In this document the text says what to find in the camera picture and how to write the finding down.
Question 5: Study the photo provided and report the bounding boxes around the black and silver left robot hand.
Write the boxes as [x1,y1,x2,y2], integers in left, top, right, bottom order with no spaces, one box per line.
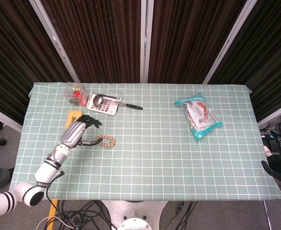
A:
[60,115,102,149]

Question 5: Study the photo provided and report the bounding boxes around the wooden bead bracelet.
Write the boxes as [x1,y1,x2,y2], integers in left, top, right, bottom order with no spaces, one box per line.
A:
[97,135,117,148]

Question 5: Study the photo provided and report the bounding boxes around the yellow block with rectangular hole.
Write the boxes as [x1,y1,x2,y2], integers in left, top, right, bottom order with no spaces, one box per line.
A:
[65,110,84,130]

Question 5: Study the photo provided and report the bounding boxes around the black electronics box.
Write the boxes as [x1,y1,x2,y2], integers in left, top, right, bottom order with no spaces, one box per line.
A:
[261,133,277,150]

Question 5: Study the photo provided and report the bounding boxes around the clear plastic box, red contents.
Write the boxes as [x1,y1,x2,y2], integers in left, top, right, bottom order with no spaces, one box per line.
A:
[65,81,88,106]

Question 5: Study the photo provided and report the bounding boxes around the red white calculator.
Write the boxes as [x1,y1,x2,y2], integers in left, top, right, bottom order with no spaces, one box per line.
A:
[86,92,122,117]

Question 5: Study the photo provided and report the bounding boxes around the metal table leg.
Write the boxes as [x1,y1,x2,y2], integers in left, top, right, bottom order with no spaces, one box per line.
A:
[263,200,273,230]

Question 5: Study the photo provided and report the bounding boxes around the yellow floor strip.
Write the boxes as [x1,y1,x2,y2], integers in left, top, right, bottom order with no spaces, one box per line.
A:
[48,200,59,218]

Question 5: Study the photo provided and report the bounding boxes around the green checked tablecloth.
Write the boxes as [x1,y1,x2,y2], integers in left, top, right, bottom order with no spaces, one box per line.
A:
[7,82,281,201]

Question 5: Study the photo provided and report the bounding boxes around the teal snack bag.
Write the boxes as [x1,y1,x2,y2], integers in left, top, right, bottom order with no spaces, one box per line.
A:
[174,93,224,141]

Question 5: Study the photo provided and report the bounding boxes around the metal ladle with black handle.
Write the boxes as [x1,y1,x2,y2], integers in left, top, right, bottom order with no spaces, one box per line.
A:
[91,93,144,111]

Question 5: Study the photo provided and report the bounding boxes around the low aluminium partition rail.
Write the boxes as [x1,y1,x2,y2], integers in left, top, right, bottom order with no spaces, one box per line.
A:
[0,103,23,133]
[257,100,281,127]

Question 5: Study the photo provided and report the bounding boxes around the black floor cable bundle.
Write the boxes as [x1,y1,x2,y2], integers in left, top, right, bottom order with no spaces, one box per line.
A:
[42,198,113,230]

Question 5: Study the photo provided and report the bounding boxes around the white floor cable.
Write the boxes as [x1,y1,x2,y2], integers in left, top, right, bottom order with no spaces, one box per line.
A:
[36,215,77,229]

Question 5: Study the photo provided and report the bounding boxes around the slanted aluminium partition post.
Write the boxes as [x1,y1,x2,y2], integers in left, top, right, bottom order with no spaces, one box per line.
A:
[29,0,80,83]
[202,0,258,84]

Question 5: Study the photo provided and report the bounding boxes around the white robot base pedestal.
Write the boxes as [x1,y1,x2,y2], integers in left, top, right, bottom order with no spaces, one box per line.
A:
[101,200,169,230]

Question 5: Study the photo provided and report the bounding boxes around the black cable with green light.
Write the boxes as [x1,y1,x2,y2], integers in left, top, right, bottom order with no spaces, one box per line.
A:
[171,200,199,227]

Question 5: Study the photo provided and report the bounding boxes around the upright aluminium partition post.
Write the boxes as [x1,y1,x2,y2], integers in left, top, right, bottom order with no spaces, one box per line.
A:
[139,0,155,84]

